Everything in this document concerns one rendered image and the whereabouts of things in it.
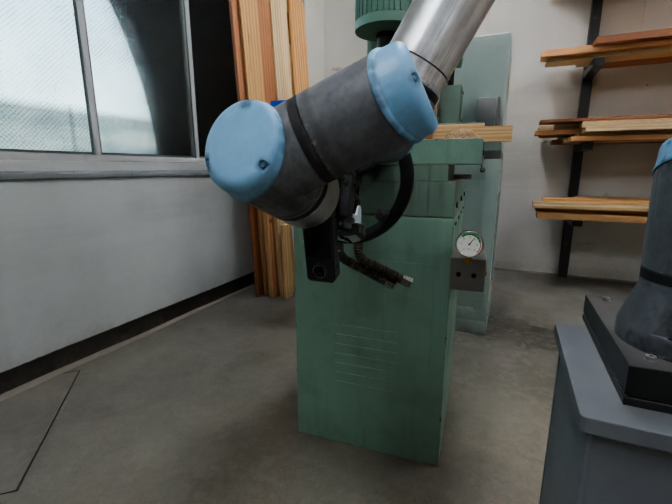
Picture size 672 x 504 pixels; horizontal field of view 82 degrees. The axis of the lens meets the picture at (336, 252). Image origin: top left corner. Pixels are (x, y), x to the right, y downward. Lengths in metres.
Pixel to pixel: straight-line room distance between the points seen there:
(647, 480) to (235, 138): 0.59
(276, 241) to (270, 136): 2.16
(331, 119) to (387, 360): 0.87
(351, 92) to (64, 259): 1.70
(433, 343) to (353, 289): 0.26
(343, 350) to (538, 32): 2.93
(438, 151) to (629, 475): 0.70
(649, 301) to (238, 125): 0.54
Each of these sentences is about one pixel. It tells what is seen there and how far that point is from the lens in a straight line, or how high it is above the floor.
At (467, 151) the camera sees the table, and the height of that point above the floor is 0.87.
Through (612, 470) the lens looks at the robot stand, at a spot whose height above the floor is 0.48.
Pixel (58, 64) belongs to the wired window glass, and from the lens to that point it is 2.08.
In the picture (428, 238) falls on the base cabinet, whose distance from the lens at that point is 1.01.
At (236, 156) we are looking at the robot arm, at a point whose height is 0.84.
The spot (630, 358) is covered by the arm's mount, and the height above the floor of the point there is 0.60.
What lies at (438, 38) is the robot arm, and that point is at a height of 0.97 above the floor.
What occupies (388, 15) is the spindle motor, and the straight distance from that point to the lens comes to 1.16.
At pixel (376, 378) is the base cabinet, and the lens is 1.17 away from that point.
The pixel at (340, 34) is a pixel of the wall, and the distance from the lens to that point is 3.92.
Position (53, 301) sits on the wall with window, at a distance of 1.95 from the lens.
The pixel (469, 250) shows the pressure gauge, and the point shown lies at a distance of 0.94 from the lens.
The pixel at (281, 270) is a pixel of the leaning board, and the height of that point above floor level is 0.19.
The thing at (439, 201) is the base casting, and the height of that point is 0.75.
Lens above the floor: 0.83
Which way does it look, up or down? 12 degrees down
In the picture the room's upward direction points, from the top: straight up
